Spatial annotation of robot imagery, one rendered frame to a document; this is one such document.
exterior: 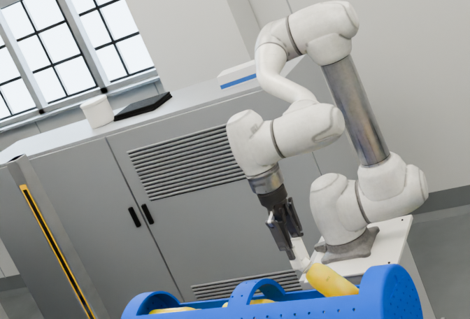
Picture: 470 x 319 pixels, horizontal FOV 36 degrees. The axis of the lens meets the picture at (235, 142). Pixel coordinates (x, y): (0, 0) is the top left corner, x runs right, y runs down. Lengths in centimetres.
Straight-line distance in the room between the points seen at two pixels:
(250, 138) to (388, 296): 53
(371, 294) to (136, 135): 220
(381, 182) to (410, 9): 222
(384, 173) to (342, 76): 34
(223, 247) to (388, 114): 145
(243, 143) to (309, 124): 17
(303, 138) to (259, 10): 299
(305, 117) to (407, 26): 279
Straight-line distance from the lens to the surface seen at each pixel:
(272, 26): 231
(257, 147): 181
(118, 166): 399
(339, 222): 249
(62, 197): 430
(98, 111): 415
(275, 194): 188
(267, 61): 217
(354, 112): 234
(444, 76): 459
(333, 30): 224
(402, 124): 473
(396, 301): 196
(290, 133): 179
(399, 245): 251
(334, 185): 246
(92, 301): 302
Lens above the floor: 216
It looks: 15 degrees down
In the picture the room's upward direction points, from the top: 23 degrees counter-clockwise
